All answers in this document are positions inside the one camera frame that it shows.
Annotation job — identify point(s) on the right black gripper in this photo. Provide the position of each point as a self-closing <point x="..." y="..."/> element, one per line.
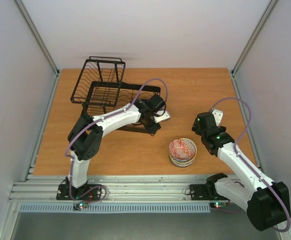
<point x="199" y="125"/>

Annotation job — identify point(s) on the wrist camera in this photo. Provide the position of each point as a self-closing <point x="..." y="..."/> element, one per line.
<point x="218" y="116"/>
<point x="161" y="116"/>

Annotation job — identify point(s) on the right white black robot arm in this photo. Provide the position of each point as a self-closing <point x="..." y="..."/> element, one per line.
<point x="266" y="202"/>

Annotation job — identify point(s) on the red patterned bowl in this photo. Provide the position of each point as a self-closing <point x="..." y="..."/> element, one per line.
<point x="182" y="149"/>

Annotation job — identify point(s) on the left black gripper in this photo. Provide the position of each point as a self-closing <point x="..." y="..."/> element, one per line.
<point x="151" y="130"/>

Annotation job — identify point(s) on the grey slotted cable duct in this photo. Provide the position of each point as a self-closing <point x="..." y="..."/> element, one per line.
<point x="115" y="208"/>

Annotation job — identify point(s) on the black wire dish rack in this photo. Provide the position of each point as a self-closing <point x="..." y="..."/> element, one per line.
<point x="100" y="89"/>

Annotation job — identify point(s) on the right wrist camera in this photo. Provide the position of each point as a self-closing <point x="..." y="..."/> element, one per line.
<point x="218" y="116"/>

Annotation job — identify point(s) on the small circuit board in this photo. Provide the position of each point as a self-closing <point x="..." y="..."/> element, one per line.
<point x="217" y="205"/>
<point x="80" y="206"/>

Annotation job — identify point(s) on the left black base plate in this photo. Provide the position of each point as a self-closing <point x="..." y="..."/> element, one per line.
<point x="84" y="193"/>

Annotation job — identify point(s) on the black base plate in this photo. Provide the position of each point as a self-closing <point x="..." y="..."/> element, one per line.
<point x="200" y="192"/>
<point x="84" y="193"/>

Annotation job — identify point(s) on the aluminium frame rails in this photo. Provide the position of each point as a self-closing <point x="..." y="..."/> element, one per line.
<point x="135" y="166"/>

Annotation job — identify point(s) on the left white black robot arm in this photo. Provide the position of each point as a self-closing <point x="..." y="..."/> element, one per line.
<point x="88" y="132"/>

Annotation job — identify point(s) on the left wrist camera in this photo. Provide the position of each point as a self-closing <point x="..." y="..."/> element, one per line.
<point x="161" y="116"/>

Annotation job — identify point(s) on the left small circuit board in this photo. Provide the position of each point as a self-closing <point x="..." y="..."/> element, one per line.
<point x="80" y="206"/>

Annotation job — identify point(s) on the right small circuit board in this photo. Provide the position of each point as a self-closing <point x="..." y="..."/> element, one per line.
<point x="217" y="205"/>

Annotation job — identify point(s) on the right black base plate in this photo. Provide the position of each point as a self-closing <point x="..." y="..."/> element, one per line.
<point x="200" y="192"/>

